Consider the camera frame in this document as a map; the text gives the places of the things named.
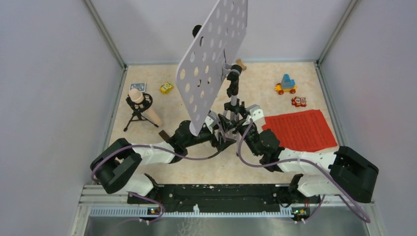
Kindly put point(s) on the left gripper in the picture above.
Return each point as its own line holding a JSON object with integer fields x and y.
{"x": 223, "y": 143}

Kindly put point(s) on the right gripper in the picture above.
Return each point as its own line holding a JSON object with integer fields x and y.
{"x": 228, "y": 124}

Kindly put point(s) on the silver music stand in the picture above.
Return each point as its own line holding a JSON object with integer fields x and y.
{"x": 209, "y": 58}

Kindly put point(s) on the red sheet music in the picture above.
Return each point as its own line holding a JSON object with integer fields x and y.
{"x": 302, "y": 131}

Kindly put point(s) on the toy microphone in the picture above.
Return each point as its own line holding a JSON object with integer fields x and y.
{"x": 142, "y": 110}

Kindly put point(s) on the black microphone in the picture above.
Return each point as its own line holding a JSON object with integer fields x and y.
{"x": 196, "y": 30}

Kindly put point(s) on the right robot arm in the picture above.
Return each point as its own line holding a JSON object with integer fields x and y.
{"x": 343, "y": 172}

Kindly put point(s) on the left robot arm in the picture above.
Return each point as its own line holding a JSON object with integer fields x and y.
{"x": 115, "y": 168}

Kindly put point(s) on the dark brown block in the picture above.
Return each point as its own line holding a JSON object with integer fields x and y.
{"x": 164, "y": 135}

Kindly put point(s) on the upright wooden block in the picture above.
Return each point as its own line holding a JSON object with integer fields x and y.
{"x": 241, "y": 64}

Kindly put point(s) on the yellow toy car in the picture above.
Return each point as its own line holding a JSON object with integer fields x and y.
{"x": 286, "y": 85}

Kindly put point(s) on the yellow toy block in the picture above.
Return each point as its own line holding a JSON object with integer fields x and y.
{"x": 166, "y": 88}

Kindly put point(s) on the red owl toy block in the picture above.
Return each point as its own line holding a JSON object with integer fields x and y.
{"x": 299, "y": 101}

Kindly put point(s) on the blue playing card box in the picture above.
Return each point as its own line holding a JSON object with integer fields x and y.
{"x": 139, "y": 86}

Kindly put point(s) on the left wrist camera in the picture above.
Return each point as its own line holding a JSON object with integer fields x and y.
{"x": 211, "y": 121}

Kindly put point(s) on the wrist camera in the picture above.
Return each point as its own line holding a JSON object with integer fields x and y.
{"x": 254, "y": 113}
{"x": 211, "y": 121}

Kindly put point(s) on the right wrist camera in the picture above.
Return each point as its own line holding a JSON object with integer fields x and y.
{"x": 254, "y": 113}

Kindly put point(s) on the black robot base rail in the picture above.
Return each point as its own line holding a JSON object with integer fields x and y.
{"x": 225, "y": 198}

